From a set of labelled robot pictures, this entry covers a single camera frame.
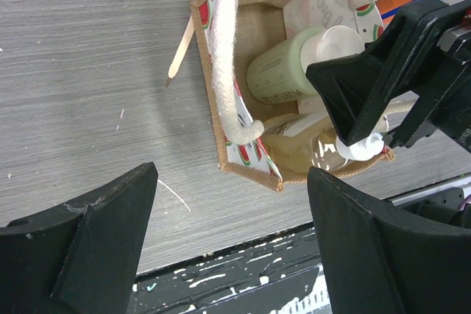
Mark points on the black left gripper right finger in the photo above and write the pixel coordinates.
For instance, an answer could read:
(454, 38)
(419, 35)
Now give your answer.
(380, 258)

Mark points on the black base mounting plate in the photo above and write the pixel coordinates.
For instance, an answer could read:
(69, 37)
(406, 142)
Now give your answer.
(279, 273)

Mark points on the brown canvas bag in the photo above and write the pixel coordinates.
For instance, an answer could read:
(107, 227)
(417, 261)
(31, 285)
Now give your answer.
(232, 33)

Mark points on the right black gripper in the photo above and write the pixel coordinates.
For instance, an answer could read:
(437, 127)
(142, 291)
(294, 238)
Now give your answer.
(424, 50)

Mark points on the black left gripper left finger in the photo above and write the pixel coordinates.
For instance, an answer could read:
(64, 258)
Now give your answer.
(80, 256)

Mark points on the clear bottle white cap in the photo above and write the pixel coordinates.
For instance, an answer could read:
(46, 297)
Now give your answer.
(298, 142)

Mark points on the green bottle beige cap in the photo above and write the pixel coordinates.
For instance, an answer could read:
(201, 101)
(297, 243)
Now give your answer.
(279, 74)

